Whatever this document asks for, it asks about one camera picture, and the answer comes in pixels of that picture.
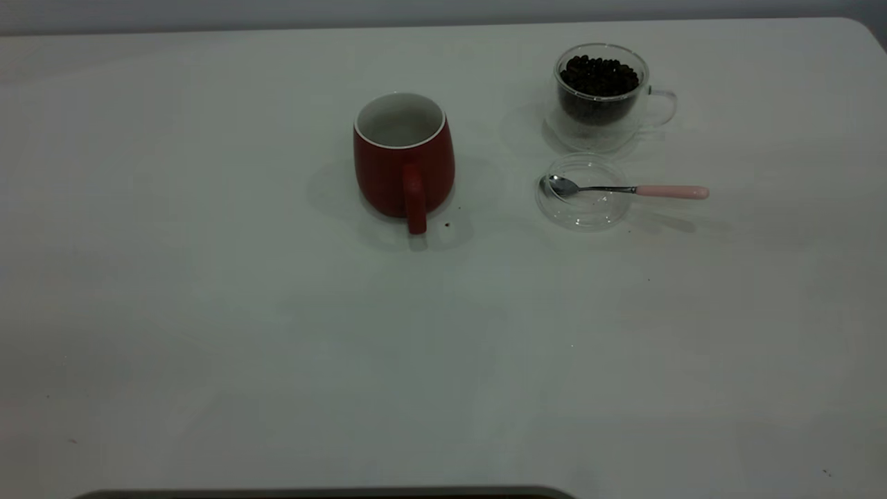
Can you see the red ceramic mug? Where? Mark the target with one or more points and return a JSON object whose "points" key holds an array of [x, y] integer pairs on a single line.
{"points": [[388, 173]]}

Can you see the clear round glass lid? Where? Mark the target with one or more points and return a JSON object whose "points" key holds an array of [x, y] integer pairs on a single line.
{"points": [[582, 212]]}

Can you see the dark coffee beans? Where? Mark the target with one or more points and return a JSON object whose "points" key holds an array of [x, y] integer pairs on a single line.
{"points": [[599, 80]]}

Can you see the clear double-wall glass cup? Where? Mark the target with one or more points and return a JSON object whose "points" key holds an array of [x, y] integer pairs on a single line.
{"points": [[589, 136]]}

